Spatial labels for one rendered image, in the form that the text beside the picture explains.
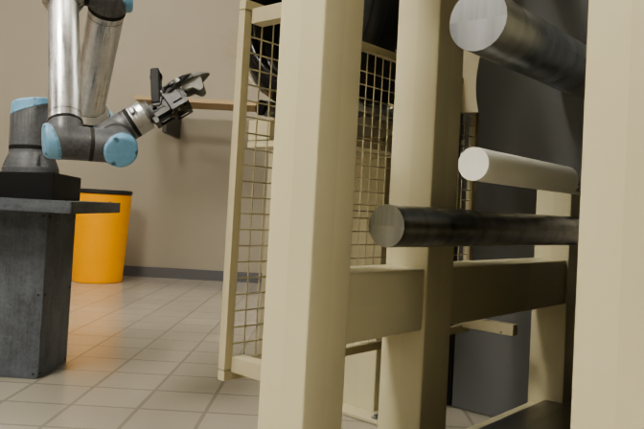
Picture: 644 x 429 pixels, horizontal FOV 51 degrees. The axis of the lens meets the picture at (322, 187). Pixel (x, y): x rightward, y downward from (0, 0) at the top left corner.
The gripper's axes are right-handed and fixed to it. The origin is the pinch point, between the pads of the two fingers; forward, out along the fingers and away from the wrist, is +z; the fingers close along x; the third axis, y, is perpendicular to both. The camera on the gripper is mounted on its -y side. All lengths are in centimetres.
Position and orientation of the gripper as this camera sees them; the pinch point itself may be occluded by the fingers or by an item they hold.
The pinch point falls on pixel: (203, 73)
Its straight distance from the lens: 203.5
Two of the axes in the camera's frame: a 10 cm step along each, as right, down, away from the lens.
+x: -0.3, -3.7, -9.3
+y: 5.6, 7.6, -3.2
